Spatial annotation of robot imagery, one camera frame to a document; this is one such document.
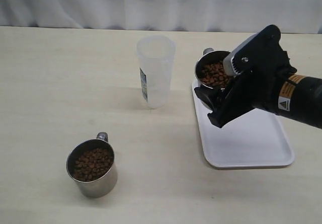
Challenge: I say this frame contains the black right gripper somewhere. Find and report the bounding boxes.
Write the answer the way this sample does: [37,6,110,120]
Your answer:
[194,25,297,128]

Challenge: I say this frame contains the steel cup with kibble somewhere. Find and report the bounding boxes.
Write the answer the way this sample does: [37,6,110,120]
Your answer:
[195,48,232,90]
[66,132,118,198]

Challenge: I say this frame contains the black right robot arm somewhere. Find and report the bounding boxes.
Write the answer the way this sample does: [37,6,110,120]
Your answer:
[194,25,321,128]

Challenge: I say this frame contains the white rectangular plastic tray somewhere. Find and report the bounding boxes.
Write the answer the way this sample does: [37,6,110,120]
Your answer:
[192,93,295,169]

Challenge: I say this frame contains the white curtain backdrop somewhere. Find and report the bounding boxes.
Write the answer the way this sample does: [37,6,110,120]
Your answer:
[1,0,321,34]

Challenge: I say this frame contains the clear plastic tall container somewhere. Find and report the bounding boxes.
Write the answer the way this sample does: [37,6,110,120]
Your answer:
[136,35,176,109]

